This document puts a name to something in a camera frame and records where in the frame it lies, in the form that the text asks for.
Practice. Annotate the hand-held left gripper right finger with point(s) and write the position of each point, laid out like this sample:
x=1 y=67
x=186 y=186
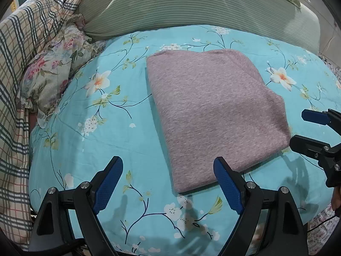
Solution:
x=226 y=184

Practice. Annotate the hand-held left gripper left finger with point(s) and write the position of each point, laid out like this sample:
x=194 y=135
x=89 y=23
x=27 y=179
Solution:
x=109 y=186

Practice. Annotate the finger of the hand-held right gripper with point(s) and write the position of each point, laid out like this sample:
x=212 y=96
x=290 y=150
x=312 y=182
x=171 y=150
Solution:
x=306 y=145
x=314 y=116

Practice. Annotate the pink knit garment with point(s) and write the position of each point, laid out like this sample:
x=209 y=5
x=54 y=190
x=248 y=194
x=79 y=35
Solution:
x=213 y=112

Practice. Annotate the person's right hand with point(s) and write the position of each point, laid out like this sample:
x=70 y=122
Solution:
x=337 y=198

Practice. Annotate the speckled floral mattress pad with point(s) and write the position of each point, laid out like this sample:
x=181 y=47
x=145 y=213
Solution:
x=323 y=224

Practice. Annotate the turquoise floral bed sheet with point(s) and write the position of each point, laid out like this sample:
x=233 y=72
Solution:
x=106 y=128

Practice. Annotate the floral ruffled pillow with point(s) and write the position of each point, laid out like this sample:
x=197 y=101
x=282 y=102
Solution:
x=58 y=66

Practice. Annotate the plaid blanket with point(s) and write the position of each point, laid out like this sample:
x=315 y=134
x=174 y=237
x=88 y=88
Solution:
x=16 y=85

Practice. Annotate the green striped pillow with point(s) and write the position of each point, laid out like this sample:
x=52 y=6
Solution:
x=186 y=2

